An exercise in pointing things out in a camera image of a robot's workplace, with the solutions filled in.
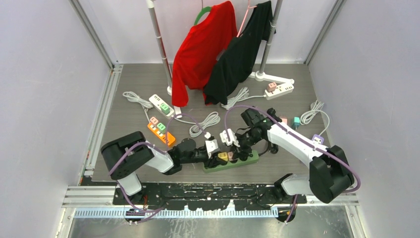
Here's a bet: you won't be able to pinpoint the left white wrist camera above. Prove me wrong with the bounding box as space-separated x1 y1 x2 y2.
204 132 219 158

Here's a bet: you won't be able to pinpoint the pink plug on orange strip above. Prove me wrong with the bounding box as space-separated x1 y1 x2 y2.
150 117 159 126

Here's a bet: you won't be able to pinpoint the green strip black cord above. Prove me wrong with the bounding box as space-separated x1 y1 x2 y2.
257 141 279 157

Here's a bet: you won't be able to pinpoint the pink hanger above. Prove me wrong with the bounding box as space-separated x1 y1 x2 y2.
236 0 257 38

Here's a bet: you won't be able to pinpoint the left white power strip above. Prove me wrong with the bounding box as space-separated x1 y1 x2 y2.
149 94 175 119

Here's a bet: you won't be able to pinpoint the orange strip white cord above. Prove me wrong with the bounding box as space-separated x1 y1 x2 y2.
189 112 221 138

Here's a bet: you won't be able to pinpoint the clothes rack pole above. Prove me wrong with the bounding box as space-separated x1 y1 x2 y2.
146 0 172 96
249 0 294 84

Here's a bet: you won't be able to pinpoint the red shirt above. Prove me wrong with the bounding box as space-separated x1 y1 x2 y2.
171 1 237 107

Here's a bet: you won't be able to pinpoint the teal plug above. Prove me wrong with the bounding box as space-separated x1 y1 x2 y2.
291 117 301 130

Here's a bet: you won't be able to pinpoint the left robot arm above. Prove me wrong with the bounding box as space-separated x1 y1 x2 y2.
100 131 219 205

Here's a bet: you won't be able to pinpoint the purple power strip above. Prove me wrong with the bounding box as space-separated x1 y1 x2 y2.
312 134 324 145

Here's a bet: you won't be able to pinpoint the left white strip cord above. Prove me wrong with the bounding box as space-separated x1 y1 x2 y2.
122 91 198 125

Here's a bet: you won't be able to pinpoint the right white power strip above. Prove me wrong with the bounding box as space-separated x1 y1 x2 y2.
264 83 294 100

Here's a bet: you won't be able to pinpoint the purple strip white cord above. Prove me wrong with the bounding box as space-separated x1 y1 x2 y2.
299 100 330 137

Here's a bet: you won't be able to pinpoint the green plug on white strip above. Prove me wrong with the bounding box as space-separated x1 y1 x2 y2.
159 103 170 115

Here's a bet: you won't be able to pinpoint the clothes rack left pole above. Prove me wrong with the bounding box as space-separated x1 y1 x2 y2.
146 0 172 96

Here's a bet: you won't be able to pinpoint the right white strip cord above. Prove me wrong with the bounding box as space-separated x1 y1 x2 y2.
221 86 266 110

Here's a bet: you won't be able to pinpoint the black shirt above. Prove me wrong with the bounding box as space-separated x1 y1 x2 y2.
203 0 273 105

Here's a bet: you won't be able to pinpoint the orange power strip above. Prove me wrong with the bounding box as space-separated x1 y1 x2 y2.
148 123 176 147

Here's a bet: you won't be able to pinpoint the clothes rack right pole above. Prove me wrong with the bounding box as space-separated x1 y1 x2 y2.
249 0 294 84

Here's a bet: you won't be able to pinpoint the green hanger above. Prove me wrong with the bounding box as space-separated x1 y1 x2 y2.
194 6 211 26

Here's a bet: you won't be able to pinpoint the pink plug on white strip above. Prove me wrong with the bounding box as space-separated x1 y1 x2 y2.
266 82 277 92

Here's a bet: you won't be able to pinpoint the white power strip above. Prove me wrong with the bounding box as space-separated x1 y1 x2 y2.
264 83 294 100
149 94 175 119

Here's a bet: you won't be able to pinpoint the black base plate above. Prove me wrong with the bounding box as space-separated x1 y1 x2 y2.
129 182 294 211

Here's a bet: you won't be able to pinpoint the green power strip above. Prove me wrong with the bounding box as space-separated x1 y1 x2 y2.
203 150 260 173

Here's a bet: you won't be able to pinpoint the yellow plug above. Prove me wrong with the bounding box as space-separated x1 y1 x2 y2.
217 152 228 163

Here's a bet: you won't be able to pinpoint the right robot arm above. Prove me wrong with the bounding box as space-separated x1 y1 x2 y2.
236 107 360 204

